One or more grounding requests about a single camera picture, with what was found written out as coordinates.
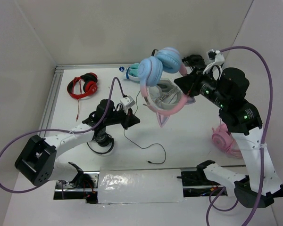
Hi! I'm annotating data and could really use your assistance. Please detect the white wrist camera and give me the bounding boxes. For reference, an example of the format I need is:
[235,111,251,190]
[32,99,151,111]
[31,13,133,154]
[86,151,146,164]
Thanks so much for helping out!
[202,49,225,74]
[120,96,135,109]

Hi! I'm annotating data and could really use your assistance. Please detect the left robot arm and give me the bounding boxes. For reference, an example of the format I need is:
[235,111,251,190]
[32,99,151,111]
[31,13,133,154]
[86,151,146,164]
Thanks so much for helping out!
[15,96,140,188]

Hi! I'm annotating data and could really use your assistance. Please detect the pink blue cat-ear headphones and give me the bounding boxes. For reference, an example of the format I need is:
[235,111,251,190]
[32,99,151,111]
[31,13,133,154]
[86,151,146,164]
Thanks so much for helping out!
[137,47,195,127]

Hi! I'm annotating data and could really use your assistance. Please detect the white taped cover sheet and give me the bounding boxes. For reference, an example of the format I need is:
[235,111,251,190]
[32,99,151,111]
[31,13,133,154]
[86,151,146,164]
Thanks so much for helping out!
[97,169,184,204]

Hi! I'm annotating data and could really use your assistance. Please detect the red black headphones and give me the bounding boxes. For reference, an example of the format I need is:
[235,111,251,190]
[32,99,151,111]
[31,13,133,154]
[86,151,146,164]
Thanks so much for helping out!
[67,73,98,121]

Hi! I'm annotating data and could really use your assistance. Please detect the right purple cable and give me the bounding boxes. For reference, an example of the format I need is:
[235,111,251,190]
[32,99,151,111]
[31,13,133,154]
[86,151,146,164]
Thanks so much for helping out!
[206,46,273,226]

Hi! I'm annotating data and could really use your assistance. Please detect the black headphone audio cable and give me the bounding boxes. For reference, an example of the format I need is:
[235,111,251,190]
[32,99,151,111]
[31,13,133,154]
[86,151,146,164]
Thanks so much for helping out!
[122,88,167,165]

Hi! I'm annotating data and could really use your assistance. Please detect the small black on-ear headphones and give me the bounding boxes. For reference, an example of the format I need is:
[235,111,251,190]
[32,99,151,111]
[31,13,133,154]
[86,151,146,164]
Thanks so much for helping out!
[86,133,115,155]

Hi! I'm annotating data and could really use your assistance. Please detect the grey white gaming headset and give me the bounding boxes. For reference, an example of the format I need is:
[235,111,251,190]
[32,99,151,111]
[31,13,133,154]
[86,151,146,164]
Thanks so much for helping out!
[148,79,182,110]

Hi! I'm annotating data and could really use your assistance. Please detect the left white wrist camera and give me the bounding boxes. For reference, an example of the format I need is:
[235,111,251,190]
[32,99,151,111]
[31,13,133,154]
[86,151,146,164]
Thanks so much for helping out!
[120,96,135,109]

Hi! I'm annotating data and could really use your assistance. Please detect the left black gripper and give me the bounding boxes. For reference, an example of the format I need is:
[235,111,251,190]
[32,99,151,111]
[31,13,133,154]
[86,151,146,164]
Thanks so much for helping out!
[104,105,140,129]

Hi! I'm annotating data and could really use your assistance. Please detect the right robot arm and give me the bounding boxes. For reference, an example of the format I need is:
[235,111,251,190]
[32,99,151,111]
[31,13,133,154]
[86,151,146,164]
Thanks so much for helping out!
[174,67,283,208]

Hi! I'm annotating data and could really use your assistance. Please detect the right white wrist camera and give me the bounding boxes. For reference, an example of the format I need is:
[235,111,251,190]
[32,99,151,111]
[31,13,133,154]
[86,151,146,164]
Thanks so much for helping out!
[202,49,225,74]

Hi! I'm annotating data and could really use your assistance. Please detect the black headphones at back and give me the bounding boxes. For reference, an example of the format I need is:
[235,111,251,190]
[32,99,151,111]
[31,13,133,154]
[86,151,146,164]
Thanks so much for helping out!
[182,55,206,71]

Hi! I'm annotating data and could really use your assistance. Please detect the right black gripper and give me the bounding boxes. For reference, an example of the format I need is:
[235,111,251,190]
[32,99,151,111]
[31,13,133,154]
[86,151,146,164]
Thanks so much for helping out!
[174,64,229,107]

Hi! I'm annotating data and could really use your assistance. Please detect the pink gaming headset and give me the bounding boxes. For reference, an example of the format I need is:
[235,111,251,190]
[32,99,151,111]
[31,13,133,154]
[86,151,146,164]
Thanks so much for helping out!
[212,118,242,159]

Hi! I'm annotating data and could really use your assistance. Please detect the teal white cat-ear headphones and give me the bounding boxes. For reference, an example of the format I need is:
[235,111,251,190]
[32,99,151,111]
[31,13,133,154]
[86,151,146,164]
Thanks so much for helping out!
[119,63,140,82]

